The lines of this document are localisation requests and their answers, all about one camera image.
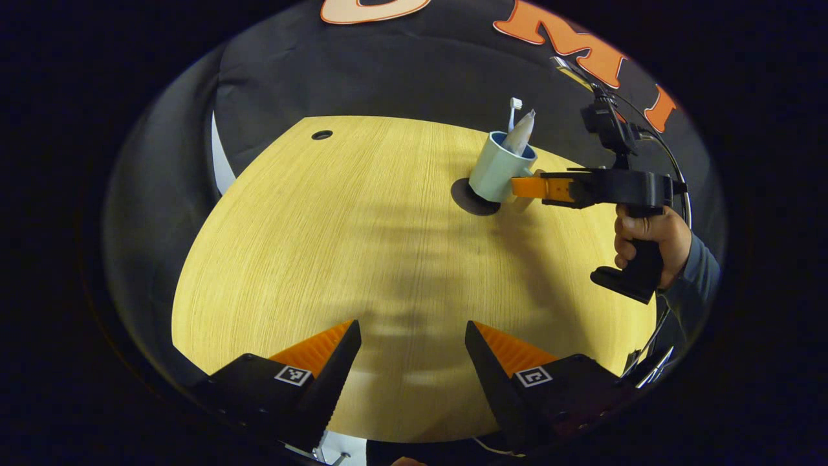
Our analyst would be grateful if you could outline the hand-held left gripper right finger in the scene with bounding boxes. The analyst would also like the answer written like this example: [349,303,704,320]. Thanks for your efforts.
[464,320,638,454]

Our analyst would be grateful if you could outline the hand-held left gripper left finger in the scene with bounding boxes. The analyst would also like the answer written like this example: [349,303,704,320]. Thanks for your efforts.
[191,319,363,463]

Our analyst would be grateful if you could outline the pale blue cup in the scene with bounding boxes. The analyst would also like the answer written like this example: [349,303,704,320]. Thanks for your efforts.
[468,131,539,204]

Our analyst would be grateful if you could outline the white toothpaste tube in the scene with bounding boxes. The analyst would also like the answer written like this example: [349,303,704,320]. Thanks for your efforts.
[501,109,537,157]

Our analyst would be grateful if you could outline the dark round coaster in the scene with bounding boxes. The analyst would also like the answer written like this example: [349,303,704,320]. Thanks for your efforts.
[450,178,502,217]

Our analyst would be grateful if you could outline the thin metal rods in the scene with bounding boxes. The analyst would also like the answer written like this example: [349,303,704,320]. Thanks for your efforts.
[621,304,677,389]

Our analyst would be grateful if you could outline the black cable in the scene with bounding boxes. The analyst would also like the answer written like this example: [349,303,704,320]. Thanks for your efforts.
[608,91,693,230]

